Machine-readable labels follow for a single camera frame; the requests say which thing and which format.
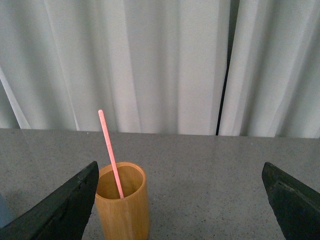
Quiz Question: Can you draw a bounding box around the bamboo chopstick holder cup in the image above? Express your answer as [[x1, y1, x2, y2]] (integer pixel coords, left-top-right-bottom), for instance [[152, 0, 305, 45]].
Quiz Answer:
[[95, 162, 150, 240]]

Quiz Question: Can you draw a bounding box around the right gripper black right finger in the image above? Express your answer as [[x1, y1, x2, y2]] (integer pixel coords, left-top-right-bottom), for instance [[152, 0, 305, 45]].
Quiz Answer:
[[261, 162, 320, 240]]

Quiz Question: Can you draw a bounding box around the white curtain right panel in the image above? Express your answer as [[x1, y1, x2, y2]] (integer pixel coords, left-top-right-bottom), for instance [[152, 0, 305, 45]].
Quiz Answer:
[[219, 0, 320, 139]]

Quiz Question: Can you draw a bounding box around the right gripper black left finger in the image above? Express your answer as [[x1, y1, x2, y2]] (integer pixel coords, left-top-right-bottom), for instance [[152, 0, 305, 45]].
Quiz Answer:
[[0, 161, 99, 240]]

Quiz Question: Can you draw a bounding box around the white curtain left panel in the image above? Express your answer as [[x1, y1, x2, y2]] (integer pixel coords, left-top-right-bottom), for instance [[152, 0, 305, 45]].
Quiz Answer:
[[0, 0, 231, 135]]

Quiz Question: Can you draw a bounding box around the white curtain panel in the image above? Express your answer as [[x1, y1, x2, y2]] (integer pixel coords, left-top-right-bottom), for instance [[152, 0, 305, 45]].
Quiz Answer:
[[0, 0, 231, 135], [219, 0, 320, 139]]

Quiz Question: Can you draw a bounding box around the pink chopstick in holder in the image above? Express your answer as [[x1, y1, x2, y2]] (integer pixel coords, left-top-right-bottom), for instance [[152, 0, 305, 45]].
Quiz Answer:
[[98, 109, 124, 199]]

